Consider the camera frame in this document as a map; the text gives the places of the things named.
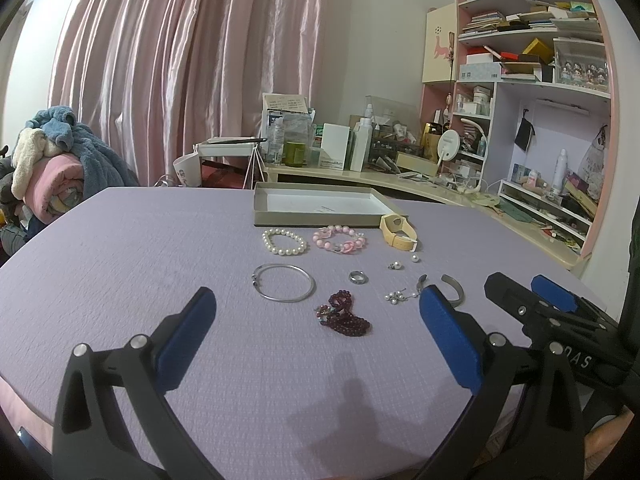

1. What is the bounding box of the pink bead bracelet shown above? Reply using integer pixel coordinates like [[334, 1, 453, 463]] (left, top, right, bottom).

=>
[[311, 224, 369, 255]]

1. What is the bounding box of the clear bag of medicine boxes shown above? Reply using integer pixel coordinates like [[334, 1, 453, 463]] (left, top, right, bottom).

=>
[[260, 93, 316, 165]]

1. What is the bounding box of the pile of blankets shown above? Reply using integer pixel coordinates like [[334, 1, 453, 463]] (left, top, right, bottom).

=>
[[1, 105, 139, 261]]

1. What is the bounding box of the pink curtain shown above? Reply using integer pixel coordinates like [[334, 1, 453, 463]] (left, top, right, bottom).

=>
[[49, 0, 330, 184]]

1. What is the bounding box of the pearl drop earrings cluster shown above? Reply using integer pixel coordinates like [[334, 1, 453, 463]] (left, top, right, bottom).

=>
[[384, 289, 419, 306]]

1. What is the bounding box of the silver cuff bracelet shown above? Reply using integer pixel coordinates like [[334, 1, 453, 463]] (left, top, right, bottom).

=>
[[418, 273, 466, 309]]

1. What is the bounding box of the thin silver bangle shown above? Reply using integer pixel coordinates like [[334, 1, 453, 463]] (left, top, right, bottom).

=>
[[250, 262, 317, 304]]

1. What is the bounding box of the white round mirror lamp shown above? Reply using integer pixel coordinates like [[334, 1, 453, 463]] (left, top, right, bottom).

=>
[[437, 129, 460, 174]]

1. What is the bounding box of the beige strap watch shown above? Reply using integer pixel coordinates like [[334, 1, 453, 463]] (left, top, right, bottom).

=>
[[380, 214, 419, 252]]

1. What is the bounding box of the white lotion bottle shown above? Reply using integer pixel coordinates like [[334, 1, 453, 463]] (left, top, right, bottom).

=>
[[349, 103, 373, 172]]

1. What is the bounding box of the purple table mat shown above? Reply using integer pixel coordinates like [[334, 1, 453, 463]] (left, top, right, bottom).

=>
[[1, 188, 589, 479]]

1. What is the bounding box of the grey shallow jewelry tray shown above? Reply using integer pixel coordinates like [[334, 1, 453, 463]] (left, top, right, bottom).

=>
[[253, 182, 408, 229]]

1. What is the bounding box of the white pearl bracelet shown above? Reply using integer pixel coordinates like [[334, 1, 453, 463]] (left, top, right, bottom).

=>
[[260, 227, 309, 257]]

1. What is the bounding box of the dark red bead bracelet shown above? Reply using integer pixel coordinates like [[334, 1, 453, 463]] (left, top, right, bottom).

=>
[[313, 288, 372, 338]]

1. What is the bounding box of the pink white bookshelf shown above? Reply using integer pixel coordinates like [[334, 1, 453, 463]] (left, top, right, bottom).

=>
[[420, 0, 616, 266]]

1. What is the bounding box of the white cardboard box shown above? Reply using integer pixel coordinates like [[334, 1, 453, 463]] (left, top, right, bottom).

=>
[[319, 122, 350, 171]]

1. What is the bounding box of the white paper cup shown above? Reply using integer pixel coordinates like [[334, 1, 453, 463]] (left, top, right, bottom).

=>
[[172, 152, 202, 188]]

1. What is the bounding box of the green glass jar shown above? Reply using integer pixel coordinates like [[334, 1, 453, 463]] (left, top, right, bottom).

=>
[[283, 141, 306, 167]]

